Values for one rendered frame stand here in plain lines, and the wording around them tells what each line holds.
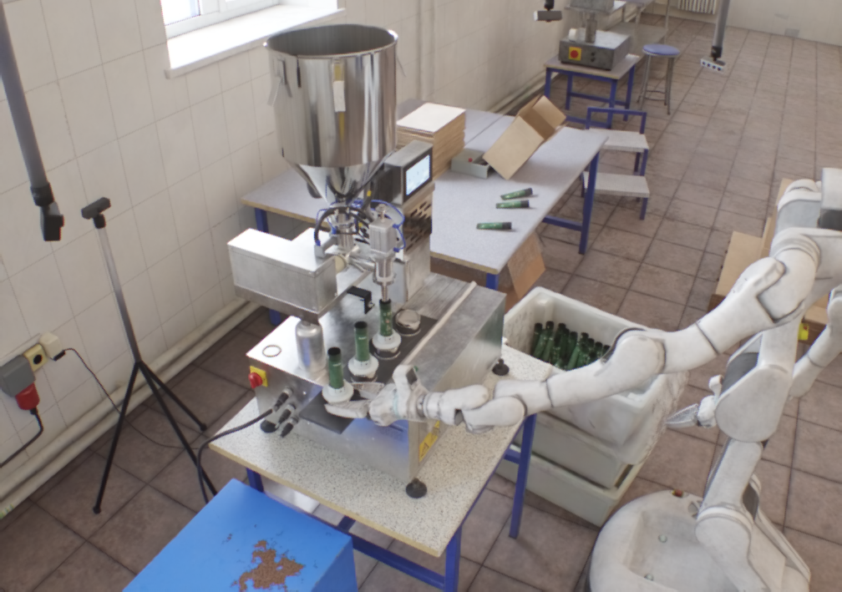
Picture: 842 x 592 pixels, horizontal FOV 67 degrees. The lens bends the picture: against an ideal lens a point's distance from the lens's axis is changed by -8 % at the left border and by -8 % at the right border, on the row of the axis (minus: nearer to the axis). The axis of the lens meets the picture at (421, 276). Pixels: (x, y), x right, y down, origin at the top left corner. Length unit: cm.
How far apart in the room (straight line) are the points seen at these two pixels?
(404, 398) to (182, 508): 158
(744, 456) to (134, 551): 211
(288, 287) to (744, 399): 109
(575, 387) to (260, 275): 78
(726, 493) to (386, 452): 90
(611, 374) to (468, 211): 181
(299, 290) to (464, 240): 132
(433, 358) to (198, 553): 82
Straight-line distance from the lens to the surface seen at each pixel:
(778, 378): 166
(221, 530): 201
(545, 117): 347
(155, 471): 305
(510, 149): 329
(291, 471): 190
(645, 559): 234
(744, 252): 436
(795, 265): 139
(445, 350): 181
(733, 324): 136
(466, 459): 191
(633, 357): 133
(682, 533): 243
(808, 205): 165
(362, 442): 178
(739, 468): 192
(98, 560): 284
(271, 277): 166
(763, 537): 227
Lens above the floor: 216
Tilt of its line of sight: 33 degrees down
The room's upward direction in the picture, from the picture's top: straight up
